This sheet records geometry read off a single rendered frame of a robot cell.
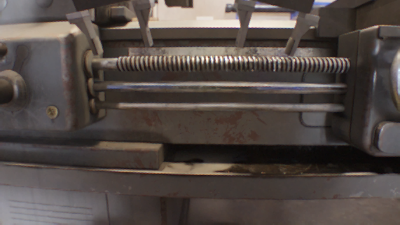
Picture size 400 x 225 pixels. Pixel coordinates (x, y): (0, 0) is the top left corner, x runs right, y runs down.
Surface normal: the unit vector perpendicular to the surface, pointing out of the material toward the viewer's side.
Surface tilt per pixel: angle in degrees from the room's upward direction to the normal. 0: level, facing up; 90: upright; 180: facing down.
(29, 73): 90
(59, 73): 90
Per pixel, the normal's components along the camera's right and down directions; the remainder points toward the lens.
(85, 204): -0.04, 0.13
